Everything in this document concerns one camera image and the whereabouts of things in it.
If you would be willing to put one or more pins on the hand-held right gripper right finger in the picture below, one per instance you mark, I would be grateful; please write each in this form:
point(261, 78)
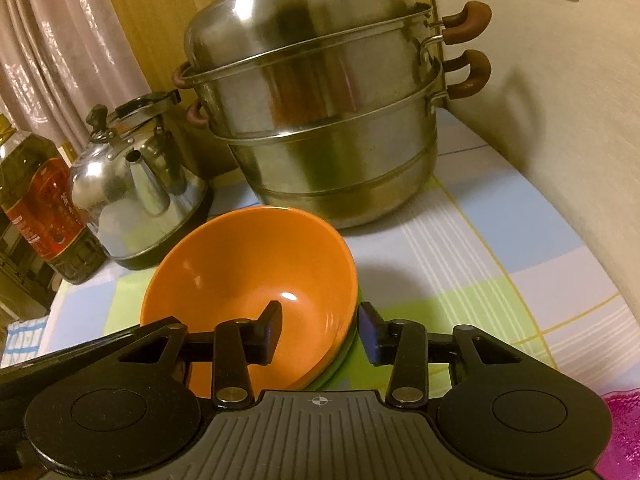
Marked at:
point(368, 336)

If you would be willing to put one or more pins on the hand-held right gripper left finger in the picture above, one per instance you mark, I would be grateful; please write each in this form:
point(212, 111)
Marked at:
point(273, 331)

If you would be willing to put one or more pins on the large green plastic bowl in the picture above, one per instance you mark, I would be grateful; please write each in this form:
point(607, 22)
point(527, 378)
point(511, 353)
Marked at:
point(346, 355)

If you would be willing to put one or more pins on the orange plastic bowl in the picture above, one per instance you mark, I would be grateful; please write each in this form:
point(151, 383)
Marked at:
point(240, 270)

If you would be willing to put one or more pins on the blue striped towel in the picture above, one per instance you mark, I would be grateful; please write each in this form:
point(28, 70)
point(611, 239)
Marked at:
point(27, 340)

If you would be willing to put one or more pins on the dark wooden shelf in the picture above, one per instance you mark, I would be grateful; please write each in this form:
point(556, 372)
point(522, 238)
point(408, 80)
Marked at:
point(22, 295)

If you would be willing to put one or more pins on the cooking oil bottle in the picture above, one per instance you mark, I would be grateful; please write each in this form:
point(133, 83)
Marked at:
point(45, 210)

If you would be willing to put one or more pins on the stainless steel kettle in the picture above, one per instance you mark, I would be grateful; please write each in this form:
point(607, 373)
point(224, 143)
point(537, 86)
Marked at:
point(130, 200)

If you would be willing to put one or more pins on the stainless steel steamer pot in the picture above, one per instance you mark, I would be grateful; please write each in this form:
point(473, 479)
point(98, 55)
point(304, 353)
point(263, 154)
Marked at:
point(325, 125)

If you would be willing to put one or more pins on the dark pink glass plate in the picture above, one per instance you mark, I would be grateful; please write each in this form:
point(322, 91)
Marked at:
point(625, 435)

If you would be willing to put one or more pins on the pink curtain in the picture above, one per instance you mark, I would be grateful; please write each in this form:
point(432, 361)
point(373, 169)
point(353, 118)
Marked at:
point(65, 35)

